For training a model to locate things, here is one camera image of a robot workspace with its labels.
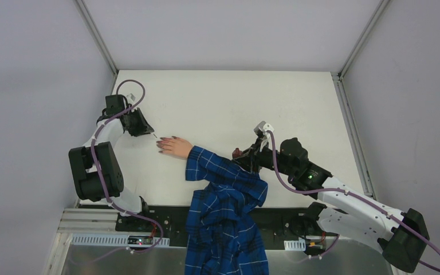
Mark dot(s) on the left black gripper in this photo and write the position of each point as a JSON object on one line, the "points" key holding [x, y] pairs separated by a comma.
{"points": [[137, 124]]}

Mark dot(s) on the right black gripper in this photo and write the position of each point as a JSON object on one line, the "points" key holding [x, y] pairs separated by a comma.
{"points": [[251, 157]]}

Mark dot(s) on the red nail polish bottle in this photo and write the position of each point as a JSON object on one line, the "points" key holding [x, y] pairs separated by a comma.
{"points": [[237, 153]]}

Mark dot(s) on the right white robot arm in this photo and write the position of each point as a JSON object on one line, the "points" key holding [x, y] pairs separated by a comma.
{"points": [[339, 209]]}

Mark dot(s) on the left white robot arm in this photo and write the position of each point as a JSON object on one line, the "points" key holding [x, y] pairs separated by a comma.
{"points": [[95, 170]]}

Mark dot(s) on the mannequin hand with painted nails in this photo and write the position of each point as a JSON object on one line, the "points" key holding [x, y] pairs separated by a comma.
{"points": [[174, 146]]}

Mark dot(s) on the blue plaid shirt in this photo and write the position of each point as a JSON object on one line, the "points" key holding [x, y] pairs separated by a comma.
{"points": [[231, 193]]}

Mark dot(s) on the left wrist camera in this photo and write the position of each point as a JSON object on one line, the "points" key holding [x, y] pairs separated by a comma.
{"points": [[131, 98]]}

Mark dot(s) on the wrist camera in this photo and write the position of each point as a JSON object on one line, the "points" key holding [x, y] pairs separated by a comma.
{"points": [[131, 98], [263, 137]]}

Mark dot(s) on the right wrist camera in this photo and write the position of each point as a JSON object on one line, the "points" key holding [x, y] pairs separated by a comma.
{"points": [[263, 137]]}

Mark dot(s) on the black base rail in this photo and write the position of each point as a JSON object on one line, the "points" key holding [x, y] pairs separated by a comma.
{"points": [[276, 225]]}

